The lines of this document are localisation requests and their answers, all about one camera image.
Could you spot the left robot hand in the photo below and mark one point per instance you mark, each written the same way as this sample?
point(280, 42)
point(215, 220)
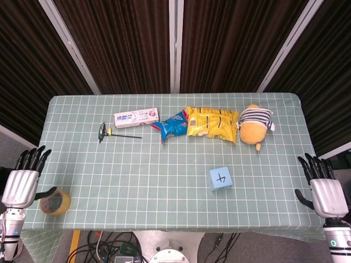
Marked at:
point(20, 182)

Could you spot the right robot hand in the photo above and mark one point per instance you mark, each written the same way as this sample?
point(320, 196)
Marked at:
point(326, 191)

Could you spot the blue numbered cube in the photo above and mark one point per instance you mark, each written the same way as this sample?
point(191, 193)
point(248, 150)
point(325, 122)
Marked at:
point(220, 178)

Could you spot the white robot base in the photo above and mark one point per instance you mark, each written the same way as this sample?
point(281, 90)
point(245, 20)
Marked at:
point(171, 249)

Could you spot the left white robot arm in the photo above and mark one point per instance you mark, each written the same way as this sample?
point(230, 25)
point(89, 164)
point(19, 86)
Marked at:
point(9, 233)

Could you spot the yellow tape roll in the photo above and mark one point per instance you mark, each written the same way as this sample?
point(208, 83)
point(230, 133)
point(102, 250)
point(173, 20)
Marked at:
point(55, 202)

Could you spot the yellow striped plush toy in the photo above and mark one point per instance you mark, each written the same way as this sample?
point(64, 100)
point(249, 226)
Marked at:
point(253, 127)

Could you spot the green circuit board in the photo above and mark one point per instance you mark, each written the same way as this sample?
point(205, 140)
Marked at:
point(129, 248)

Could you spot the white toothpaste box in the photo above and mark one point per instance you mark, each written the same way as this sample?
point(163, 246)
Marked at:
point(136, 117)

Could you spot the yellow chip bag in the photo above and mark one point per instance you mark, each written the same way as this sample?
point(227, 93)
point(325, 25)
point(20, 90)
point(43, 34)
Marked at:
point(211, 123)

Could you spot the green checkered tablecloth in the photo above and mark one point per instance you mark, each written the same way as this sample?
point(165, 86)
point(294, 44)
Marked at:
point(164, 170)

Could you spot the blue snack bag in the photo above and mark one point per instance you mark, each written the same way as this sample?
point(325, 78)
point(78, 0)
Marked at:
point(172, 127)

